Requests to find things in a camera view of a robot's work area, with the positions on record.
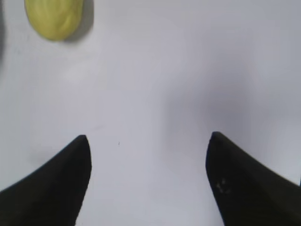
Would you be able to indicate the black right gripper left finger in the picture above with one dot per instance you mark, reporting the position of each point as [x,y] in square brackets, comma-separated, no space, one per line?
[53,194]

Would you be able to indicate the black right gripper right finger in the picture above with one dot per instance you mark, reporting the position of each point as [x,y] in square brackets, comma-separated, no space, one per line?
[248,193]

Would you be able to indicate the yellow lemon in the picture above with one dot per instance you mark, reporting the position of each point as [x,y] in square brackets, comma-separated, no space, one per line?
[54,20]

